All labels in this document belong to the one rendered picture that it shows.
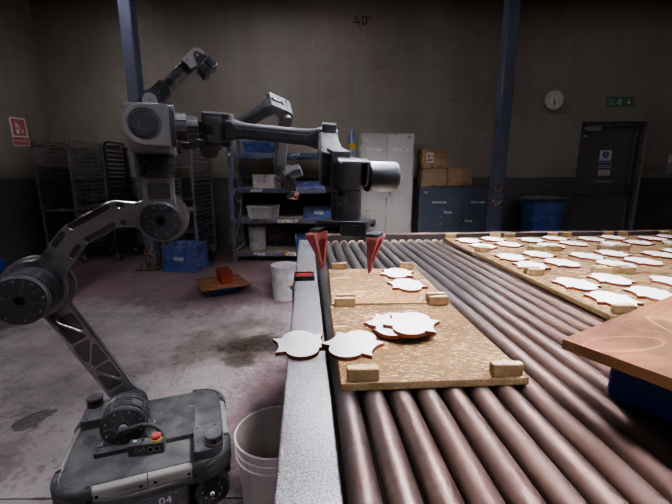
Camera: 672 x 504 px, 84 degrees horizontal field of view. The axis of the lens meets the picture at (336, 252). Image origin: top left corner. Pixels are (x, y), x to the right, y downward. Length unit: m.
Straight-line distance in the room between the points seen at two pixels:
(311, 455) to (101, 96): 7.06
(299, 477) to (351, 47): 6.33
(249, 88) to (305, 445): 6.21
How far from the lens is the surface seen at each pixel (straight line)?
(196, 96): 6.78
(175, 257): 5.48
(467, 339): 0.93
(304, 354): 0.84
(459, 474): 0.61
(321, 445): 0.62
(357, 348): 0.82
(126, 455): 1.84
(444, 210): 6.07
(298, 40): 6.65
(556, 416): 0.76
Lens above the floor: 1.30
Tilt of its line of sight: 12 degrees down
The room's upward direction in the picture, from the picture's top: straight up
